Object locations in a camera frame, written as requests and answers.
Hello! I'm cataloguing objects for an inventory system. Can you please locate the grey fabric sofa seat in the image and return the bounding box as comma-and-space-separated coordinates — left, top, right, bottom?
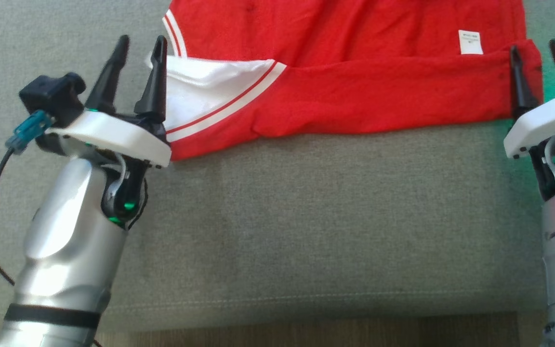
0, 0, 555, 333

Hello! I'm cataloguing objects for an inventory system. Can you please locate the red shirt with white sleeves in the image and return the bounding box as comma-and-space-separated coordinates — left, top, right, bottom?
145, 0, 544, 161

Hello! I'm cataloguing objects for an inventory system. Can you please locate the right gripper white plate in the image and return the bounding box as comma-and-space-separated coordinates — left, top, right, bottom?
504, 39, 555, 160

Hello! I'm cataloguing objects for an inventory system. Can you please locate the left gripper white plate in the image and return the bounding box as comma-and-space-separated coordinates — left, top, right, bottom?
45, 35, 172, 169

